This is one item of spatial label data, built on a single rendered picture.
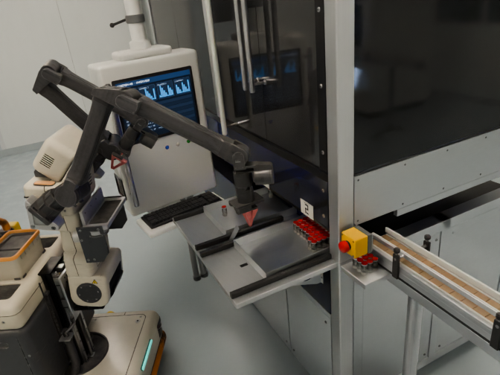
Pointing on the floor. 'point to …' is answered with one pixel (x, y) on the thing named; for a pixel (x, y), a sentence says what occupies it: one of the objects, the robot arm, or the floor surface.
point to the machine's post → (340, 170)
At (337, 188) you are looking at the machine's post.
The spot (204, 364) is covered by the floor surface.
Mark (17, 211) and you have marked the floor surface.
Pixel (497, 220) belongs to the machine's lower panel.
